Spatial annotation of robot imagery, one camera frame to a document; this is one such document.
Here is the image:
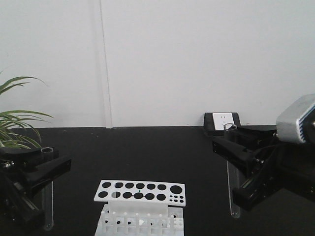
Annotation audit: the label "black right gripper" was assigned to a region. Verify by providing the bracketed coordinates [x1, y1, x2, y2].
[212, 125, 315, 210]

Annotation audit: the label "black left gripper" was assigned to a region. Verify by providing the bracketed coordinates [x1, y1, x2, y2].
[0, 147, 71, 231]

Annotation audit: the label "tall clear glass test tube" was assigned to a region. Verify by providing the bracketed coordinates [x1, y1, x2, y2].
[223, 123, 241, 219]

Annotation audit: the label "short clear glass test tube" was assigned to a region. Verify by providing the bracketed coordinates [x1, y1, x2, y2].
[41, 147, 54, 231]

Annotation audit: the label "green potted plant leaves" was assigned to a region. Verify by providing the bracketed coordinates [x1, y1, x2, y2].
[0, 71, 54, 149]

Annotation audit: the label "white test tube rack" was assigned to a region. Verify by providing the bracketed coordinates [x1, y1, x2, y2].
[94, 180, 186, 236]

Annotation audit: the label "white wall power socket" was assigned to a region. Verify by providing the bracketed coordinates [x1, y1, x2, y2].
[212, 113, 234, 131]

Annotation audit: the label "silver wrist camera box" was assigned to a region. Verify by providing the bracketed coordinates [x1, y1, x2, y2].
[276, 94, 315, 144]

